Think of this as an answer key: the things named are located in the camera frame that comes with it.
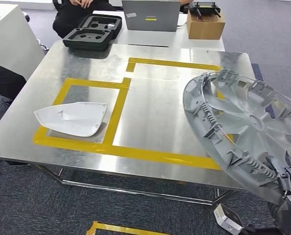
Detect silver plastic wheel hubcap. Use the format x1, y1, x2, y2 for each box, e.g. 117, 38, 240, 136
182, 69, 291, 206

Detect steel workbench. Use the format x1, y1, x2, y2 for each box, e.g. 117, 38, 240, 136
0, 40, 256, 208

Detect white mirror cover part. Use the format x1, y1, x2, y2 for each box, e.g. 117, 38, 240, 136
33, 101, 108, 138

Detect brown cardboard box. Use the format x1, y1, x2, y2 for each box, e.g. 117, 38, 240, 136
186, 9, 225, 41

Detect white table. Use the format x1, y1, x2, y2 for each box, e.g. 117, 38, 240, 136
92, 9, 225, 52

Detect black device with antennas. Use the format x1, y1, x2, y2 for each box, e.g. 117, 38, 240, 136
188, 1, 222, 19

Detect grey laptop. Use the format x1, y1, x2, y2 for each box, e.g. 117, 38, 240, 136
121, 0, 182, 32

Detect black foam equipment case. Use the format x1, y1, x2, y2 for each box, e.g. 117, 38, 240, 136
62, 13, 123, 51

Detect office chair base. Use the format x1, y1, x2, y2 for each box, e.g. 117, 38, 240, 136
21, 10, 50, 52

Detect white desk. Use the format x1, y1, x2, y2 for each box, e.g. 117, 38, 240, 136
0, 2, 45, 81

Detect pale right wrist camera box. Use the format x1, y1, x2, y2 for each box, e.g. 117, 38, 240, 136
213, 203, 244, 235

